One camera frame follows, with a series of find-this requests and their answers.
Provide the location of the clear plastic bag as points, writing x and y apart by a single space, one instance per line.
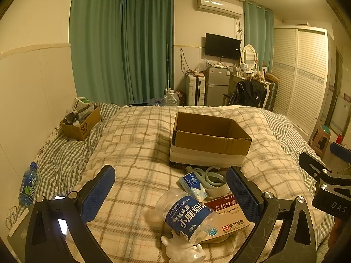
201 66

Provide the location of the clear jar with blue label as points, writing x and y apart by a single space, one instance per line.
189 216

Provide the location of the small red object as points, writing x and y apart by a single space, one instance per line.
339 139

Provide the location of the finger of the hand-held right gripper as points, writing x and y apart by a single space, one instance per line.
341 153
311 163

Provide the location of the black wall television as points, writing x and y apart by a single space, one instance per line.
222 45

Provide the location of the black jacket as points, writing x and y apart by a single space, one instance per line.
248 93

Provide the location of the wide green curtain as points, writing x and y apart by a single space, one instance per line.
96 41

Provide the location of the white air conditioner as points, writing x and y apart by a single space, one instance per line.
219 6

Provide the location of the large cardboard box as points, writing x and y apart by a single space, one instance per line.
211 148

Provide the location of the white louvred wardrobe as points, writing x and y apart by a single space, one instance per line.
301 82

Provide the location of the white suitcase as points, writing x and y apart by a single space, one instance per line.
196 90

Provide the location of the plastic stool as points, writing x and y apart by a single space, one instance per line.
320 141

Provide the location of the pale green curtain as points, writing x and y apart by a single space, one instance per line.
257 38

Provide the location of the narrow green curtain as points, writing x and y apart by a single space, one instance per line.
148 46

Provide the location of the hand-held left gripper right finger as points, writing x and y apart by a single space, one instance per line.
242 194

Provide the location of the grey laptop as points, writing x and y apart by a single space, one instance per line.
17 235

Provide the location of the dark suitcase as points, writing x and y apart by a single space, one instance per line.
272 93

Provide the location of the white ceramic figurine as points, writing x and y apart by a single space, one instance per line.
181 252

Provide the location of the red and white medicine box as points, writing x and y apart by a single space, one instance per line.
233 216

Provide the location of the white oval vanity mirror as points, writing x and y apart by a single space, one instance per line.
249 55

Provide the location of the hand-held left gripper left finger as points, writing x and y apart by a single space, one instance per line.
96 194

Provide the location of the silver mini fridge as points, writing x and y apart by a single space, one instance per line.
217 86

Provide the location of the green checkered bed sheet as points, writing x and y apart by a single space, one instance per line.
63 156

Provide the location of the small brown cardboard box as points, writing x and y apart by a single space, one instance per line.
82 127

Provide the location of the white and green carton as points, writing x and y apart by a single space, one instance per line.
81 103

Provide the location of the blue label water bottle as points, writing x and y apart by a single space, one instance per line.
28 186

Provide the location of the blue tissue pack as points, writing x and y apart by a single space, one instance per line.
193 186

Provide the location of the large clear water jug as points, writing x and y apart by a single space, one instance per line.
171 98

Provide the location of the light blue plastic hook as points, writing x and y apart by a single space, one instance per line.
214 174

